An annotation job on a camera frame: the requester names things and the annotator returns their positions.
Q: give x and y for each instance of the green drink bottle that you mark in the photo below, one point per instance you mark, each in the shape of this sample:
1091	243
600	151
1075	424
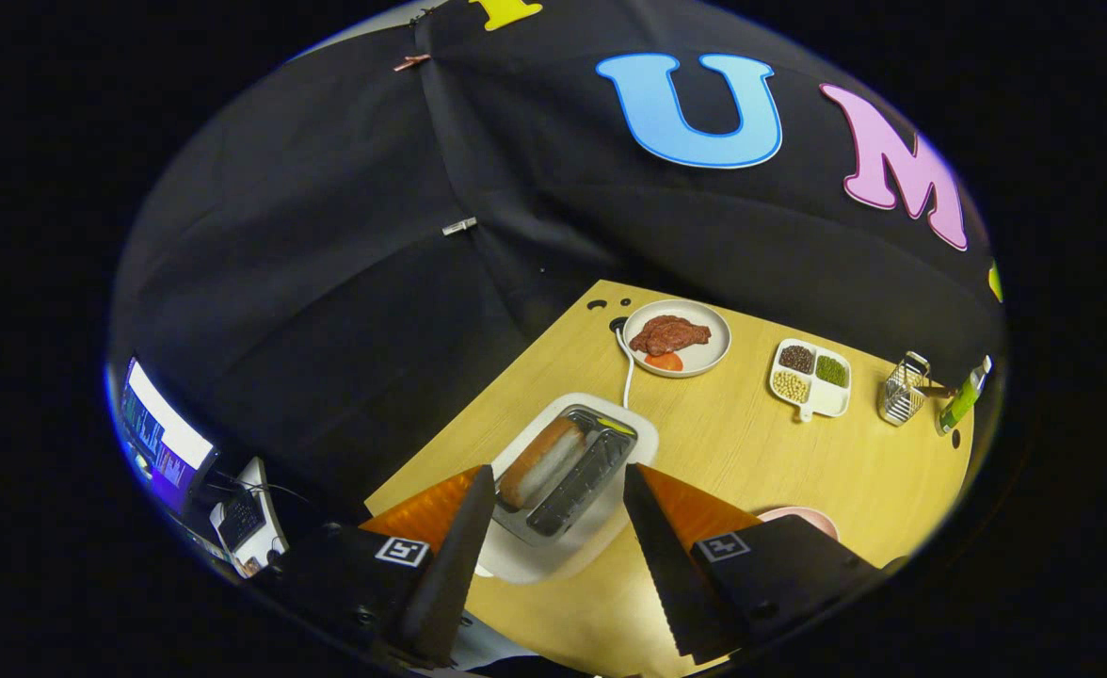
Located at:
960	405

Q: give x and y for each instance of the wooden clothes peg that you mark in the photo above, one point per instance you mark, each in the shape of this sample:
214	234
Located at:
411	62

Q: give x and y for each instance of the black backdrop cloth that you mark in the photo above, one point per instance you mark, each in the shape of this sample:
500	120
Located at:
328	330

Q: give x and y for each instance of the white-framed keyboard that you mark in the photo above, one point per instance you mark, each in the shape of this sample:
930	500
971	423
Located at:
243	518

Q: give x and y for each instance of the toasted bread slice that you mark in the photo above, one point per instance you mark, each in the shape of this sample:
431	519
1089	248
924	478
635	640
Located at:
539	466

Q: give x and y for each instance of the white divided bean dish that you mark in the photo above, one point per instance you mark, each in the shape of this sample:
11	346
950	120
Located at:
826	400

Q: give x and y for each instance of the computer monitor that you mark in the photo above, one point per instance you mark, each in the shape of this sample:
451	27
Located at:
163	438

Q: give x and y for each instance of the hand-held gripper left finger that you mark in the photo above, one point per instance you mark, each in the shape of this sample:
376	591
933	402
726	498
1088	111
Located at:
450	565

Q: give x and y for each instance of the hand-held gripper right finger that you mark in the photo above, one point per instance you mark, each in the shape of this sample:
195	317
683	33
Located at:
666	565

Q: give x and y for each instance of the beige round plate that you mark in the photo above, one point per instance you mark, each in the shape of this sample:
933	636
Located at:
713	353

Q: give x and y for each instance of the silver metal clip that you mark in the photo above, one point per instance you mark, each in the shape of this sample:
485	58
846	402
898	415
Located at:
459	226

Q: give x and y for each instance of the white toaster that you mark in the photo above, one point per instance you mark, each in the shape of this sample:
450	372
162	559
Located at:
535	565

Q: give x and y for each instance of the pink round plate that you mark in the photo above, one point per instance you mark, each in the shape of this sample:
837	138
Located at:
808	516

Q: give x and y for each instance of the black binder clip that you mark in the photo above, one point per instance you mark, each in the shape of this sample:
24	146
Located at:
420	15

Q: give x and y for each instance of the brown meat slice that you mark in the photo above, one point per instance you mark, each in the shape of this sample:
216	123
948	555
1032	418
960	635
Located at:
666	334

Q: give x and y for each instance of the red tomato slice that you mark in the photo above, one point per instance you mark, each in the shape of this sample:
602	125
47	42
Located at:
665	362

